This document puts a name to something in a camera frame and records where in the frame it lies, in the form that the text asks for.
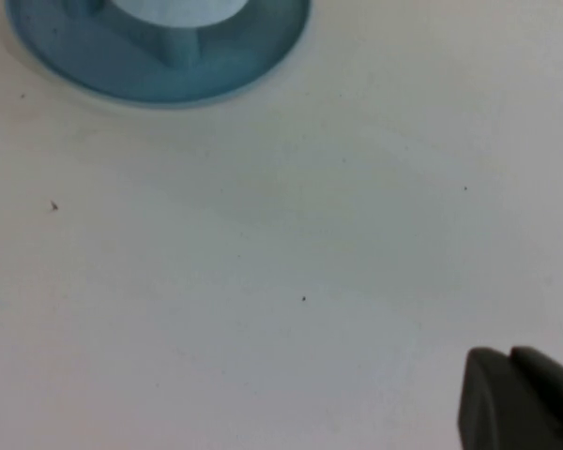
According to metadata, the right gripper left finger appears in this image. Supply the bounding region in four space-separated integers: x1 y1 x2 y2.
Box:
456 347 563 450

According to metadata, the blue round cup stand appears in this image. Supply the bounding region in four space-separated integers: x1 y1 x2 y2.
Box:
4 0 312 111

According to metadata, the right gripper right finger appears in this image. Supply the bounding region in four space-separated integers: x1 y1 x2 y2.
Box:
509 345 563 390

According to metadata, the light blue plastic cup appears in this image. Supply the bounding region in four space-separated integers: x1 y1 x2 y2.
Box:
106 0 251 25

